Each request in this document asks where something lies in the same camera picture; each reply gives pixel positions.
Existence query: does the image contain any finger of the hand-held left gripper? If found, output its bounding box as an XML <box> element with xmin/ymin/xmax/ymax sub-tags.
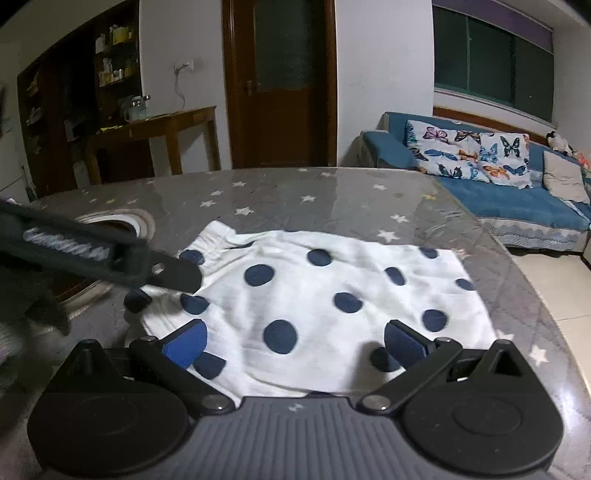
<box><xmin>140</xmin><ymin>251</ymin><xmax>204</xmax><ymax>293</ymax></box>
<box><xmin>124</xmin><ymin>287</ymin><xmax>154</xmax><ymax>313</ymax></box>

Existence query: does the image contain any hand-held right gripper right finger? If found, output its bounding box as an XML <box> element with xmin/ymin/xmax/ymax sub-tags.
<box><xmin>360</xmin><ymin>319</ymin><xmax>529</xmax><ymax>414</ymax></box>

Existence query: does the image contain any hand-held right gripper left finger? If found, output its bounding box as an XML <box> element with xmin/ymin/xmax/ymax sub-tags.
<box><xmin>60</xmin><ymin>318</ymin><xmax>236</xmax><ymax>414</ymax></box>

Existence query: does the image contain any white navy polka-dot garment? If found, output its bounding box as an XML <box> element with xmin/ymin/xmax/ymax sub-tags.
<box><xmin>124</xmin><ymin>220</ymin><xmax>498</xmax><ymax>407</ymax></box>

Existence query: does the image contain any white round basket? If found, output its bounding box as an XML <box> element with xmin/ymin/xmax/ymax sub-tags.
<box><xmin>55</xmin><ymin>209</ymin><xmax>158</xmax><ymax>308</ymax></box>

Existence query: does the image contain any wooden side table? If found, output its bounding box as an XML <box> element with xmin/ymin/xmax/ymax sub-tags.
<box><xmin>85</xmin><ymin>106</ymin><xmax>223</xmax><ymax>186</ymax></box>

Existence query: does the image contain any glass jar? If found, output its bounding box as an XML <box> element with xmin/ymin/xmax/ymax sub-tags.
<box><xmin>120</xmin><ymin>93</ymin><xmax>151</xmax><ymax>123</ymax></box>

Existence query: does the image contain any dark wooden shelf cabinet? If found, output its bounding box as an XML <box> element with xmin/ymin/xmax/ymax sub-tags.
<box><xmin>17</xmin><ymin>0</ymin><xmax>141</xmax><ymax>200</ymax></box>

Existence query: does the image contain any blue sofa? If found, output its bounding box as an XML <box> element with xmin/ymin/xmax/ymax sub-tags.
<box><xmin>360</xmin><ymin>111</ymin><xmax>591</xmax><ymax>256</ymax></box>

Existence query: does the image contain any brown wooden door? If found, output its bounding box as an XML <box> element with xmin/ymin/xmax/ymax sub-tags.
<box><xmin>222</xmin><ymin>0</ymin><xmax>339</xmax><ymax>170</ymax></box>

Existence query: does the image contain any large butterfly print pillow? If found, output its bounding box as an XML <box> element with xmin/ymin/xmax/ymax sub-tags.
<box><xmin>404</xmin><ymin>119</ymin><xmax>491</xmax><ymax>184</ymax></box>

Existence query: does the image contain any small butterfly print pillow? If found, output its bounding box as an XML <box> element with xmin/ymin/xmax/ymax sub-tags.
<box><xmin>477</xmin><ymin>131</ymin><xmax>533</xmax><ymax>190</ymax></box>

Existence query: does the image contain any beige cushion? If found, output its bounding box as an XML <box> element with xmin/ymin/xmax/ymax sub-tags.
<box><xmin>542</xmin><ymin>150</ymin><xmax>591</xmax><ymax>205</ymax></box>

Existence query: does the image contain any stuffed toy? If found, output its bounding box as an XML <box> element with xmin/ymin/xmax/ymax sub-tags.
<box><xmin>546</xmin><ymin>131</ymin><xmax>583</xmax><ymax>158</ymax></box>

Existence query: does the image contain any window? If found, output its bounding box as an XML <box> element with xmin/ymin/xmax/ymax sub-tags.
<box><xmin>433</xmin><ymin>4</ymin><xmax>556</xmax><ymax>124</ymax></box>

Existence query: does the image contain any wall outlet with cable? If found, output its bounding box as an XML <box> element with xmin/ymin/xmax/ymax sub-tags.
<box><xmin>172</xmin><ymin>59</ymin><xmax>198</xmax><ymax>112</ymax></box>

